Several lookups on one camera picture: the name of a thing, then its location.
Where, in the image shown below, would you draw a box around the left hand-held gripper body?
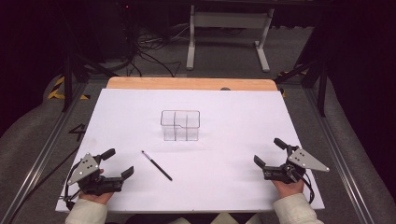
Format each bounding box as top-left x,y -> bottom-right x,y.
66,152 -> 125,197

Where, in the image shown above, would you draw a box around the white table cover sheet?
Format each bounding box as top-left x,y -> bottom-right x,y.
55,88 -> 325,214

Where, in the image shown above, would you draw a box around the yellow black hazard tape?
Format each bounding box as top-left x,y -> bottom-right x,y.
47,76 -> 92,101

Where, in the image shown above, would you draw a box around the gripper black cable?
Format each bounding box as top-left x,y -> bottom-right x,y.
63,163 -> 82,211
302,172 -> 316,205

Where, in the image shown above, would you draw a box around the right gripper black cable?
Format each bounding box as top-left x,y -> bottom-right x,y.
302,172 -> 316,205

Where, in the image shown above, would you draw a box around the tangle of black floor cables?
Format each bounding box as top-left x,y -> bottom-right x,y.
123,22 -> 188,78

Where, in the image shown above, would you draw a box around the white metal stand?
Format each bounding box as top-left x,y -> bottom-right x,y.
185,4 -> 276,74

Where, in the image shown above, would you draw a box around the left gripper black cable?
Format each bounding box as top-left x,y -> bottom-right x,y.
63,163 -> 82,211

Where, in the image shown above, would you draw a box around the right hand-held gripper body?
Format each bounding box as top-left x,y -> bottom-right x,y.
262,146 -> 331,185

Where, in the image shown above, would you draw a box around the person's right hand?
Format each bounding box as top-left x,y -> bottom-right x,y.
272,179 -> 304,199

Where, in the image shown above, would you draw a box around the thin black brush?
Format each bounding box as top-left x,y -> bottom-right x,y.
141,150 -> 174,182

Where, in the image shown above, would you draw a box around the clear plastic organizer box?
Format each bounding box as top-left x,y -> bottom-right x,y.
160,109 -> 201,142

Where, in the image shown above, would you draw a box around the person's left hand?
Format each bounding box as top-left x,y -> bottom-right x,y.
78,192 -> 114,205

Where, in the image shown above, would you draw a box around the aluminium floor rail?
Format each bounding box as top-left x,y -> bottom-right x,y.
0,81 -> 90,224
303,87 -> 376,224

